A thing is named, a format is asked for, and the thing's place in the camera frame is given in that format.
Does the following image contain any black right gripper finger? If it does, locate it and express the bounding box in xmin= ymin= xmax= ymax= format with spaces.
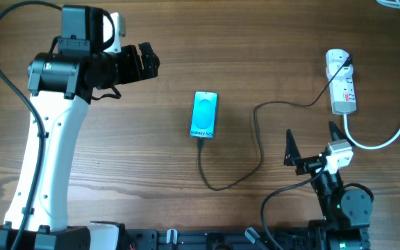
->
xmin=283 ymin=129 xmax=301 ymax=165
xmin=328 ymin=121 xmax=346 ymax=141

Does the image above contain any black usb charger cable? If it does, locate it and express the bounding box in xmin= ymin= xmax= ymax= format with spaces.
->
xmin=197 ymin=53 xmax=354 ymax=192

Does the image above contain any teal screen smartphone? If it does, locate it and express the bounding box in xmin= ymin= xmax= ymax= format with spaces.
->
xmin=190 ymin=91 xmax=218 ymax=139

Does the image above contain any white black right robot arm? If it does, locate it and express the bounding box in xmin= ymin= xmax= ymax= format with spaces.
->
xmin=284 ymin=122 xmax=374 ymax=250

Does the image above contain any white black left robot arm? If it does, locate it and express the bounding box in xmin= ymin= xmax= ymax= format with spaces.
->
xmin=0 ymin=5 xmax=160 ymax=249

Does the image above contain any white power strip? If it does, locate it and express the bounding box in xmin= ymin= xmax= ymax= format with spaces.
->
xmin=326 ymin=49 xmax=357 ymax=115

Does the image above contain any white usb wall adapter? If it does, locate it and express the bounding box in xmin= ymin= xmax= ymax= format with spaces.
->
xmin=326 ymin=62 xmax=353 ymax=80

